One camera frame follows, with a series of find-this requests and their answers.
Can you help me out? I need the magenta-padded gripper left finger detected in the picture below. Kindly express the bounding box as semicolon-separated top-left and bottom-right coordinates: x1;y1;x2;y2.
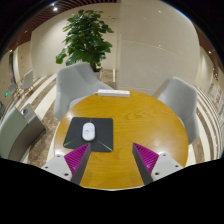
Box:
41;143;92;186

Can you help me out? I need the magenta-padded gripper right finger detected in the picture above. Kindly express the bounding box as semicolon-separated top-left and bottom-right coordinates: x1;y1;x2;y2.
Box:
131;142;184;186

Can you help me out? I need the white cartoon-print computer mouse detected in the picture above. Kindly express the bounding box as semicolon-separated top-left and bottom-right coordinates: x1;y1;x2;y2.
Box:
81;122;97;142

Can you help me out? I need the dark grey mouse pad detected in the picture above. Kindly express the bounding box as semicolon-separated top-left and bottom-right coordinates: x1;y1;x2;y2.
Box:
63;116;115;154

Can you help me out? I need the light grey shell chair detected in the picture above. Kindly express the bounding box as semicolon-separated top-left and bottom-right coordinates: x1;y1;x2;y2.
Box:
152;76;201;145
53;62;114;122

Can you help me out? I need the white power strip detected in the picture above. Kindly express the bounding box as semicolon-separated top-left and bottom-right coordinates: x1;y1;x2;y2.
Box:
97;88;131;98

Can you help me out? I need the small white chair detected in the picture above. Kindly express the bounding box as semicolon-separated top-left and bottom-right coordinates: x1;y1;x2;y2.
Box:
19;69;35;96

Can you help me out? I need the green potted plant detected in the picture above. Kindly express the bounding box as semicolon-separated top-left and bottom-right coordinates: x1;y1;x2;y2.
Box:
55;9;115;73

